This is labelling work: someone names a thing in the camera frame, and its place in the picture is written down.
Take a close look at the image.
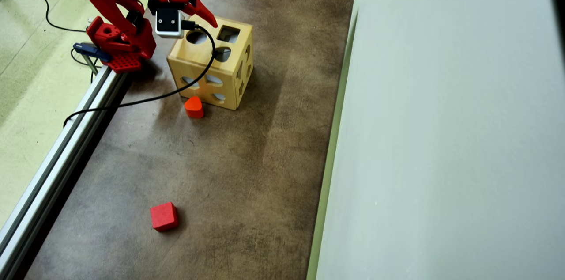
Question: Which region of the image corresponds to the wooden shape sorter box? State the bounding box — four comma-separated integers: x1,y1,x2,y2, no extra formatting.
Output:
167,11,254,111

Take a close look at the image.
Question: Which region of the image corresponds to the orange teardrop block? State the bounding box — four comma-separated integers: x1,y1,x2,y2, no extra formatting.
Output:
184,96,204,119

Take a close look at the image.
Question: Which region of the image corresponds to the blue clamp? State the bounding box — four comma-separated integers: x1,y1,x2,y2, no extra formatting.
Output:
73,43,112,75

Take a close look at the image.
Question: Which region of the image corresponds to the red cube block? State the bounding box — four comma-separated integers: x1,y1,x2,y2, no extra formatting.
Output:
150,202,180,232

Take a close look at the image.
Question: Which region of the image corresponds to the black camera cable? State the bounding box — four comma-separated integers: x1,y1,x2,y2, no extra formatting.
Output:
63,20,217,128

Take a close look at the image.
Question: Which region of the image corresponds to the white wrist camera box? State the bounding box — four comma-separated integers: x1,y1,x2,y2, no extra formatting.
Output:
155,8,185,38

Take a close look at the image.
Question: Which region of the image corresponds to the thin black cable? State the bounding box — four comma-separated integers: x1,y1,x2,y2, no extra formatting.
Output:
70,47,97,83

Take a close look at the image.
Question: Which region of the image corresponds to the black floor cable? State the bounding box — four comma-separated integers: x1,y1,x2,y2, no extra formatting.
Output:
4,0,88,33

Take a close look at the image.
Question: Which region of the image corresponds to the aluminium extrusion rail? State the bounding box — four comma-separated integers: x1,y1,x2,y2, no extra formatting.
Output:
0,66,128,280

